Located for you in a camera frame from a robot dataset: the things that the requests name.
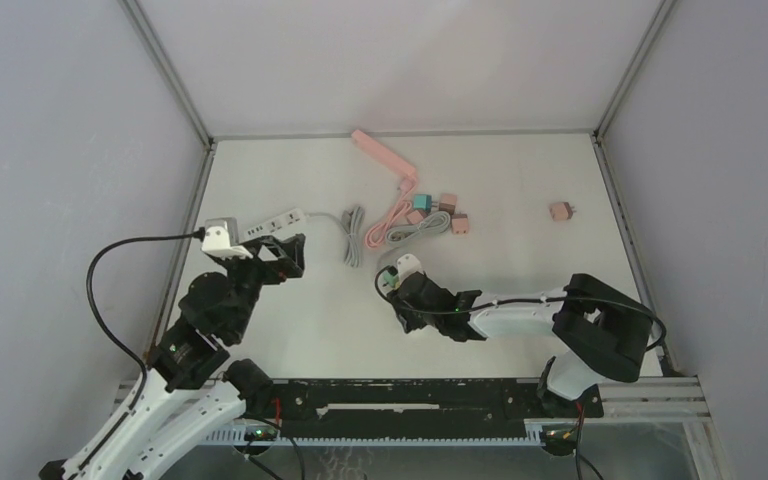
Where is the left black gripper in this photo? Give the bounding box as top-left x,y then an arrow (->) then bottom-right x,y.
216,233 -> 305,339

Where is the green plug adapter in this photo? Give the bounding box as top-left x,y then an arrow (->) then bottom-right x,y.
381,266 -> 400,290

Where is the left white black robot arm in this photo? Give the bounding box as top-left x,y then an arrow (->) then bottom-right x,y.
38,218 -> 306,479

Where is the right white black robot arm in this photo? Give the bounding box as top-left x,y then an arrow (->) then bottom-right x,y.
374,266 -> 667,416

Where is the pink plug adapter centre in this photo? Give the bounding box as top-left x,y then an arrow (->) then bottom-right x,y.
450,214 -> 470,235

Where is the teal plug adapter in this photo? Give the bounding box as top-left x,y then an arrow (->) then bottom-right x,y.
412,194 -> 434,213

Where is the brown pink plug adapter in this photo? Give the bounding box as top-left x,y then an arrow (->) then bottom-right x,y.
437,193 -> 458,215

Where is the pink plug adapter right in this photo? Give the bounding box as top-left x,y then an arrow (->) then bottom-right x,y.
549,202 -> 575,222

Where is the white power strip left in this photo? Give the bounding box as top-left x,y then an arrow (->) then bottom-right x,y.
241,207 -> 309,241

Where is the pink power strip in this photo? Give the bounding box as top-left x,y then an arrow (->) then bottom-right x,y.
350,130 -> 418,185

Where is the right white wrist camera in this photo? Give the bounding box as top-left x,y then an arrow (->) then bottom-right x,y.
396,254 -> 424,281

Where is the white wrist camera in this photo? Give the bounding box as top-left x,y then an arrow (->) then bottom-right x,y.
201,217 -> 253,259
396,254 -> 424,281

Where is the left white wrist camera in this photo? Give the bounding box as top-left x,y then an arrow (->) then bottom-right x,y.
201,217 -> 253,259

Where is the grey coiled cable left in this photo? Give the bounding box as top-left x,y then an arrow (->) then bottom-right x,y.
307,205 -> 367,270

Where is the grey coiled cable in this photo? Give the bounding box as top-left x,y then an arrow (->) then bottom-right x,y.
383,210 -> 453,248
307,205 -> 367,270

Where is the pink coiled cable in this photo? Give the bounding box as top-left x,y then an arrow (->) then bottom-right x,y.
364,178 -> 420,250

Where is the grey coiled cable right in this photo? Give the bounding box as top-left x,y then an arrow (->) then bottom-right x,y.
383,210 -> 453,248

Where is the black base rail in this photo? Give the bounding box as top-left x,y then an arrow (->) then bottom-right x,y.
246,378 -> 605,437

